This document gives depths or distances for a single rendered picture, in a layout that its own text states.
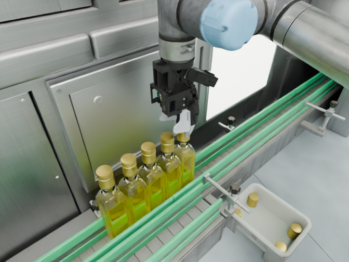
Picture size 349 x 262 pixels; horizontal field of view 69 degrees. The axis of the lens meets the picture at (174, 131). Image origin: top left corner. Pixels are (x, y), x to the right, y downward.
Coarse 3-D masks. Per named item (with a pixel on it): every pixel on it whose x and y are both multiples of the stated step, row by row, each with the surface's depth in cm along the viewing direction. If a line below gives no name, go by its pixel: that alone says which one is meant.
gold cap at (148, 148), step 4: (144, 144) 60; (148, 144) 60; (152, 144) 60; (144, 148) 59; (148, 148) 59; (152, 148) 59; (144, 152) 58; (148, 152) 58; (152, 152) 59; (144, 156) 59; (148, 156) 59; (152, 156) 60; (144, 160) 60; (148, 160) 60; (152, 160) 60
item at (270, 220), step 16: (256, 192) 92; (240, 208) 91; (256, 208) 91; (272, 208) 89; (288, 208) 84; (256, 224) 86; (272, 224) 86; (288, 224) 86; (304, 224) 81; (272, 240) 82; (288, 240) 82
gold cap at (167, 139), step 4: (168, 132) 63; (160, 136) 62; (164, 136) 62; (168, 136) 62; (172, 136) 62; (160, 140) 63; (164, 140) 61; (168, 140) 61; (172, 140) 62; (164, 144) 62; (168, 144) 62; (172, 144) 62; (160, 148) 64; (164, 148) 63; (168, 148) 63; (172, 148) 63; (164, 152) 64; (168, 152) 63
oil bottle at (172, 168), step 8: (160, 160) 66; (168, 160) 65; (176, 160) 66; (168, 168) 65; (176, 168) 67; (168, 176) 66; (176, 176) 69; (168, 184) 68; (176, 184) 71; (168, 192) 71; (176, 192) 74
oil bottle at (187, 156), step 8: (176, 144) 70; (176, 152) 69; (184, 152) 68; (192, 152) 70; (184, 160) 69; (192, 160) 72; (184, 168) 71; (192, 168) 74; (184, 176) 73; (192, 176) 76; (184, 184) 75
